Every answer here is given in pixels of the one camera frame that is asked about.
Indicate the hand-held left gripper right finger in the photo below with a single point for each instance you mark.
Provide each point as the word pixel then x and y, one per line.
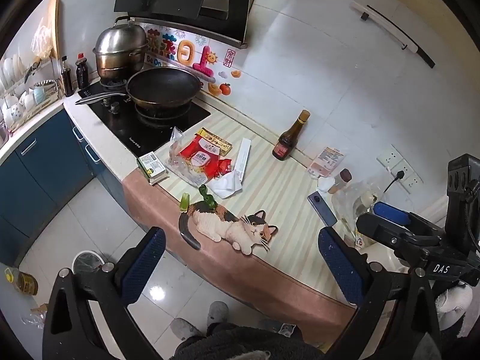
pixel 339 268

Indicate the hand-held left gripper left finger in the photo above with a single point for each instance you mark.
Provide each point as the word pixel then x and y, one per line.
pixel 144 266

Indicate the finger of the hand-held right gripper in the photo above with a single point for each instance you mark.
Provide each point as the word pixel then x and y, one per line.
pixel 392 212
pixel 378 230

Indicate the white trash can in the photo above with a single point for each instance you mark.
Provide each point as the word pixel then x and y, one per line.
pixel 87 262

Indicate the green and white box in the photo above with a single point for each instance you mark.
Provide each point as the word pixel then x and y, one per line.
pixel 152 165

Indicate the red box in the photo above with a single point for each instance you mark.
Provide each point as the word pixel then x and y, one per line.
pixel 200 155

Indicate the yellow box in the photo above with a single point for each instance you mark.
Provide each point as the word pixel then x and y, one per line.
pixel 221 144

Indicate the person's right hand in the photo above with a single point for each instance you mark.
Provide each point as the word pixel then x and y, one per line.
pixel 455 300

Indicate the white power outlet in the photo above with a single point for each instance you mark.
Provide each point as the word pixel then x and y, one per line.
pixel 403 168

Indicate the brown-capped spice bottle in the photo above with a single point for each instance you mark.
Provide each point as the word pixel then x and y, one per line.
pixel 340 182

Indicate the blue smartphone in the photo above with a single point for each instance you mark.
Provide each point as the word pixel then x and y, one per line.
pixel 321 208

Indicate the small white crumpled paper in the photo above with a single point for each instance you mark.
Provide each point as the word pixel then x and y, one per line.
pixel 324 184

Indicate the green vegetable piece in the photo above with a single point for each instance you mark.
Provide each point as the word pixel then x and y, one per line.
pixel 184 202

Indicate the grey slipper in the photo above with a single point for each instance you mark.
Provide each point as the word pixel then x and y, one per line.
pixel 185 330
pixel 217 313

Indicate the printed paper packet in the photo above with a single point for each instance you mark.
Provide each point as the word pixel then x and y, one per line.
pixel 326 161

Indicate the striped counter cloth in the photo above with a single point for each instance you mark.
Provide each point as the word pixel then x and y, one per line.
pixel 285 202

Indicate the cat-shaped mat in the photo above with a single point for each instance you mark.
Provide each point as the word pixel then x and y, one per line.
pixel 221 227

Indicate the white tissue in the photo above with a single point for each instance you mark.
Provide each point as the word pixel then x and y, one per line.
pixel 225 187

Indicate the clear plastic wrapper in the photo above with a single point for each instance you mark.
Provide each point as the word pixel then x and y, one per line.
pixel 175 153

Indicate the clear plastic bag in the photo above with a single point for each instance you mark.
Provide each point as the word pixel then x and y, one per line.
pixel 35 318

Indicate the cooking oil bottle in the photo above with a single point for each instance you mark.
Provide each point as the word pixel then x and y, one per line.
pixel 24 283

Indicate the dark fleece clothing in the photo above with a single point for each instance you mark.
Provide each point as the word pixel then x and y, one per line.
pixel 240 347

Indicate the brown glass bottle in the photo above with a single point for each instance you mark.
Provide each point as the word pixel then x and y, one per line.
pixel 287 144

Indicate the small red wrapper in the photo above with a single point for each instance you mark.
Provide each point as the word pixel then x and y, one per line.
pixel 225 167

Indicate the blue kitchen cabinet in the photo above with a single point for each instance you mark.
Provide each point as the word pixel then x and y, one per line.
pixel 37 183

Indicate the black gas stove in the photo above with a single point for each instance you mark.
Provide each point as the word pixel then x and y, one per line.
pixel 123 129

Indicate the white long box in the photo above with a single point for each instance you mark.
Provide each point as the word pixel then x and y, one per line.
pixel 243 157

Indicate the black frying pan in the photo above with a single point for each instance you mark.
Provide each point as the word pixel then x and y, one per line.
pixel 161 86

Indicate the dark sauce bottle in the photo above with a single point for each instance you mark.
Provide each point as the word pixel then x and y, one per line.
pixel 67 80
pixel 82 73

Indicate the metal dish rack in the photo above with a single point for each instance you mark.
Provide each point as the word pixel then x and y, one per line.
pixel 22 93

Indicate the steel steamer pot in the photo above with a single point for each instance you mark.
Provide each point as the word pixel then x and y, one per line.
pixel 120 45

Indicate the wooden cutting board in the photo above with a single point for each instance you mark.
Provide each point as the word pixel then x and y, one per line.
pixel 56 26

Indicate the white wall rack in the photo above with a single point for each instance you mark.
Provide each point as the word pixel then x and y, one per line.
pixel 393 32

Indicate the colourful wall sticker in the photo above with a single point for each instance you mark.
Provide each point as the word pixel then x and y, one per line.
pixel 185 50

